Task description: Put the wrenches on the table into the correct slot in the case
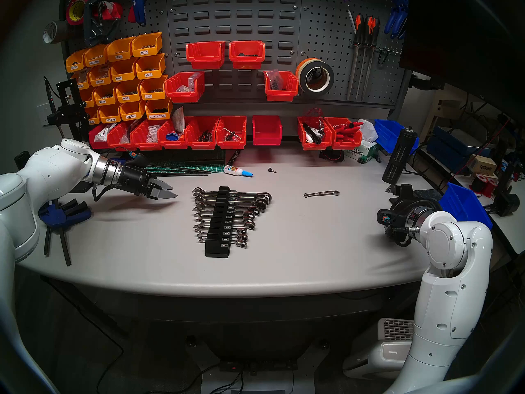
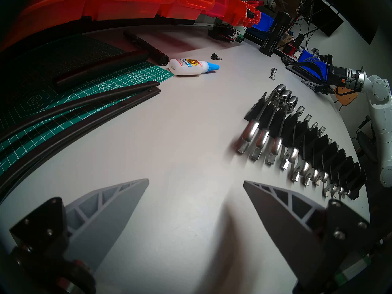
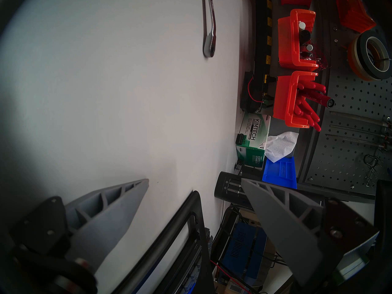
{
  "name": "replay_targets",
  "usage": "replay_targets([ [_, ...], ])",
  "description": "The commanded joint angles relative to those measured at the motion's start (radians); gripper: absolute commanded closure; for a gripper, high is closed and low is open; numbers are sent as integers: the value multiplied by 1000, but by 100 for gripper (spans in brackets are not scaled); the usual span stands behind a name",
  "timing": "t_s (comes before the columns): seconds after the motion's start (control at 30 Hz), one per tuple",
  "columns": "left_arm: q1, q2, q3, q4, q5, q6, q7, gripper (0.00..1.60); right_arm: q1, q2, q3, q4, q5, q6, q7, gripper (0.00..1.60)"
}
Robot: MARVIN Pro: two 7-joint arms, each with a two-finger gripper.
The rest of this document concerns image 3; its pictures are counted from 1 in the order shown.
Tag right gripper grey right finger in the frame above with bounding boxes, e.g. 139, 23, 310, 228
241, 178, 379, 294

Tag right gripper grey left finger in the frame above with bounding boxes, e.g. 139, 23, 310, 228
9, 179, 149, 294

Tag smallest silver ratcheting wrench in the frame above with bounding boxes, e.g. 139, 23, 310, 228
201, 0, 217, 58

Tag blue metal electronics box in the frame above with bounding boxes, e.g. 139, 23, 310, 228
222, 221, 268, 280

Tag blue plastic storage bin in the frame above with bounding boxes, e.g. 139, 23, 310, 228
262, 156, 298, 190

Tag white tissue sheet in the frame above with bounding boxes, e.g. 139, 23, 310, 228
264, 131, 300, 163

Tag grey perforated tool pegboard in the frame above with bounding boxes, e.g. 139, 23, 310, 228
269, 0, 392, 202

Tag green white Kimtech tissue box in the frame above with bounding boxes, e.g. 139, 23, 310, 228
235, 112, 272, 169

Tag metal carabiner hooks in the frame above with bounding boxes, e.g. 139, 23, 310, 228
363, 153, 385, 188

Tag red cylinder tool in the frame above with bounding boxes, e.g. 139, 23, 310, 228
299, 91, 335, 109

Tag orange and black tape roll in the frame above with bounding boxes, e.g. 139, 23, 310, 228
347, 29, 392, 82

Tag black and white bottles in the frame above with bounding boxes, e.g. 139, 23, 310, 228
298, 20, 315, 52

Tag black rectangular frame stand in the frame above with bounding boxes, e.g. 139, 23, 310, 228
112, 190, 215, 294

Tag red handled pliers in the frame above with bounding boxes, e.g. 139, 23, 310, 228
293, 80, 327, 132

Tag black battery holder red wires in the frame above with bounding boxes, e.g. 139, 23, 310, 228
240, 70, 275, 114

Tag black rail yellow marks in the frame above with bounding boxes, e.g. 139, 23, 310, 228
254, 0, 273, 82

